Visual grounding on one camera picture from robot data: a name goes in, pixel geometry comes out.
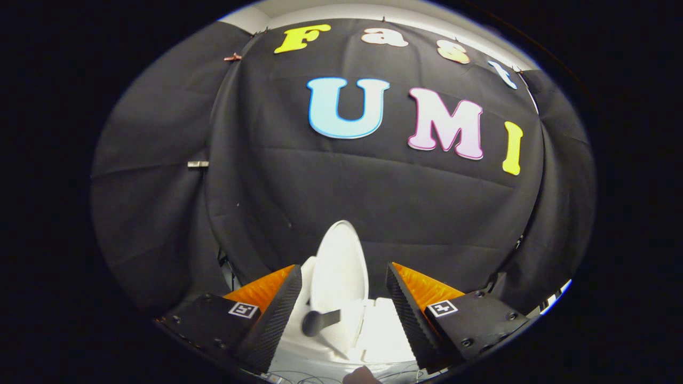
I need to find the black backdrop cloth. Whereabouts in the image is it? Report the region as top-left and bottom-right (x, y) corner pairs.
(90, 19), (597, 315)

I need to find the white toilet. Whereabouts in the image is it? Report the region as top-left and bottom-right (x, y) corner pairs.
(269, 256), (419, 380)

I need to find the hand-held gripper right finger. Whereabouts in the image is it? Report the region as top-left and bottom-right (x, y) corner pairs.
(385, 262), (530, 373)

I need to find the white toilet lid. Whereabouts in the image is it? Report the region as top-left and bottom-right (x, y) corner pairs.
(309, 220), (370, 354)

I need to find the black lid handle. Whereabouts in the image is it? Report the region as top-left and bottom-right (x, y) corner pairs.
(301, 309), (342, 338)

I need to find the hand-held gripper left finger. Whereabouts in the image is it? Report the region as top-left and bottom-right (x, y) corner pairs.
(155, 264), (303, 375)

